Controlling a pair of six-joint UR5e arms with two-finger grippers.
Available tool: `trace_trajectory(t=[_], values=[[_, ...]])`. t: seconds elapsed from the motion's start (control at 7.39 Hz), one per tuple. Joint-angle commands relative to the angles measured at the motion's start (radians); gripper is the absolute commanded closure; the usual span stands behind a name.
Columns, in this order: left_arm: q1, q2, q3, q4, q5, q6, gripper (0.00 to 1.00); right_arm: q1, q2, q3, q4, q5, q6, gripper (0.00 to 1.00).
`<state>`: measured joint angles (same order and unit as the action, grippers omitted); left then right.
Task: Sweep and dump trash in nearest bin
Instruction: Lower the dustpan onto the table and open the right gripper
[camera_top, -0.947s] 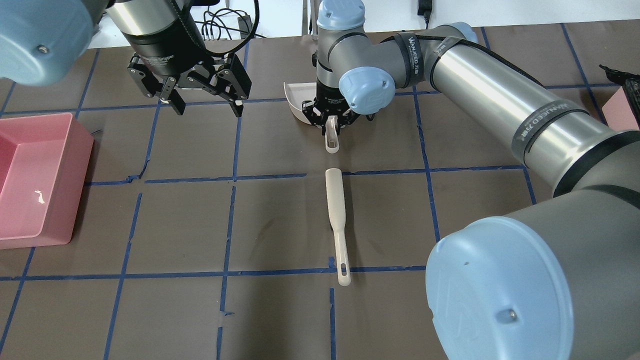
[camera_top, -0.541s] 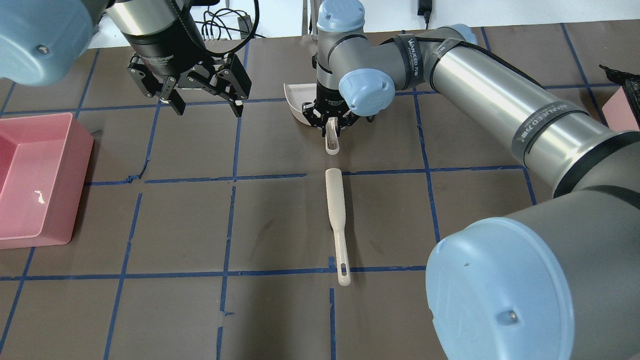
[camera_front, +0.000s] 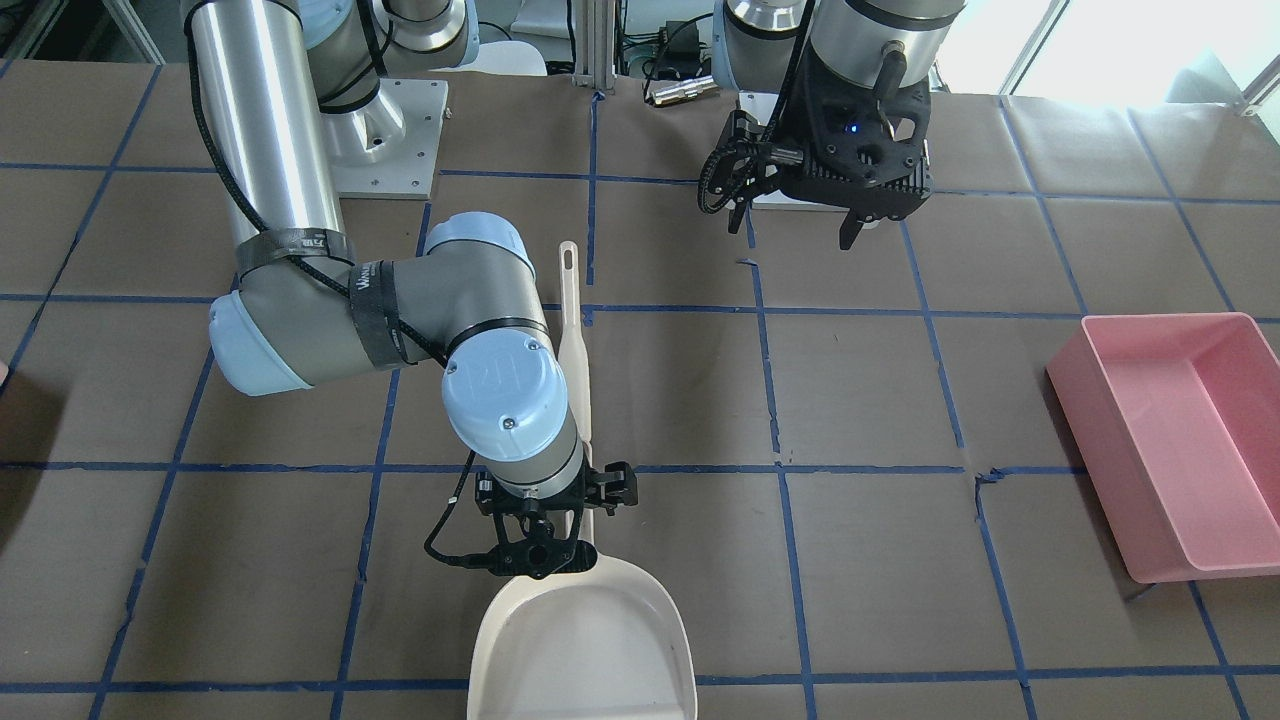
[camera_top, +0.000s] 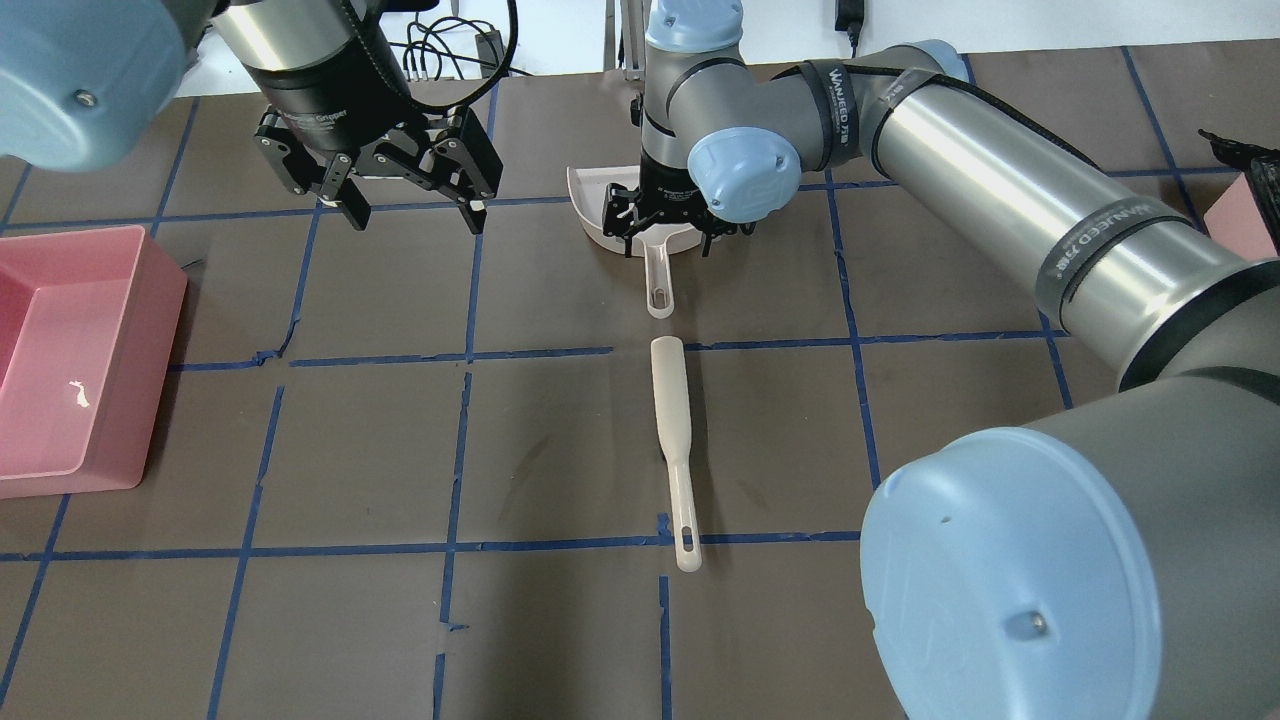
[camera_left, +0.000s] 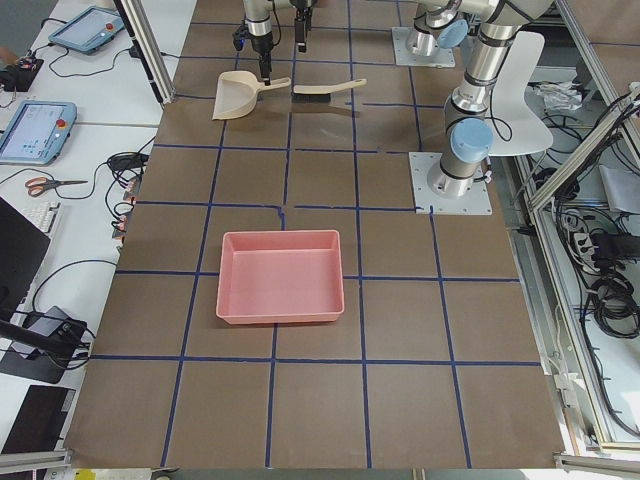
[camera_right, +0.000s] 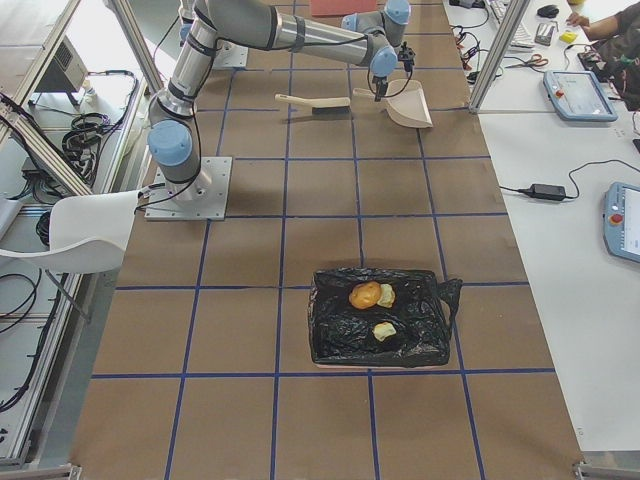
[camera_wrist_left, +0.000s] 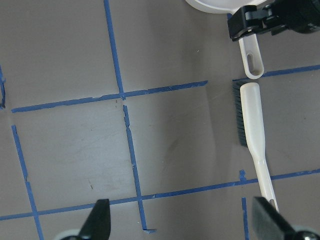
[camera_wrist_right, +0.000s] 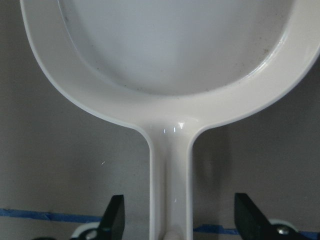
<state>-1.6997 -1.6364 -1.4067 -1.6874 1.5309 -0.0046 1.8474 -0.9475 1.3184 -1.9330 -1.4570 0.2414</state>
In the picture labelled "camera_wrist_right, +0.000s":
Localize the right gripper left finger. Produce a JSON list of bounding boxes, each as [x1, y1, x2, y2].
[[97, 194, 125, 240]]

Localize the beige plastic dustpan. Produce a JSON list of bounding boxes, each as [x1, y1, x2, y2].
[[20, 0, 320, 240]]

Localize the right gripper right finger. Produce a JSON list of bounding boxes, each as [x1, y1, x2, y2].
[[234, 193, 277, 240]]

